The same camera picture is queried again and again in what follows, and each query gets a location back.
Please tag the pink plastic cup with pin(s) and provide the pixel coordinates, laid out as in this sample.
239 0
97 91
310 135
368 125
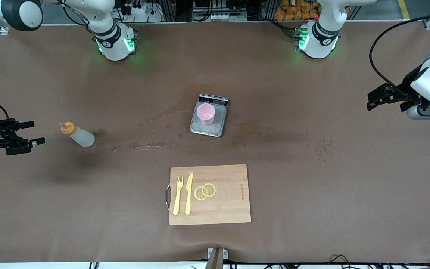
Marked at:
205 113

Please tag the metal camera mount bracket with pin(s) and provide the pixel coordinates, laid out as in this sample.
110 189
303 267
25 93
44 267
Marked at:
217 257

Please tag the silver digital kitchen scale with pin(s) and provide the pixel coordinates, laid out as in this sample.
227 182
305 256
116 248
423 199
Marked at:
218 125

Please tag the yellow plastic knife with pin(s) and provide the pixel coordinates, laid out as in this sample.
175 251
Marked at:
189 194

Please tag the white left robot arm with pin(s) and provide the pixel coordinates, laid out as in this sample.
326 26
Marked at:
321 35

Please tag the white power strip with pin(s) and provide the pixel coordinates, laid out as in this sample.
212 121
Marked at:
140 11

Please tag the pile of orange objects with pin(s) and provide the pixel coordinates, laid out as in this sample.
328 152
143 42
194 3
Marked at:
293 9

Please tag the wooden cutting board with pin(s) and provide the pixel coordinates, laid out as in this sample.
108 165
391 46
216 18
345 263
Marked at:
222 205

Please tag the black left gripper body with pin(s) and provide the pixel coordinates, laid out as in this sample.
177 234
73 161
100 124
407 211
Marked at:
406 86

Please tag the lemon slice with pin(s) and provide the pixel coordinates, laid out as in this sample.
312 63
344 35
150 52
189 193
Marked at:
199 194
209 189

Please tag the translucent orange-capped sauce bottle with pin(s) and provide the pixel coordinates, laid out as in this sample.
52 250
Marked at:
80 136

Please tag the yellow plastic fork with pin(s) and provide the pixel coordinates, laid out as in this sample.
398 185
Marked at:
178 198

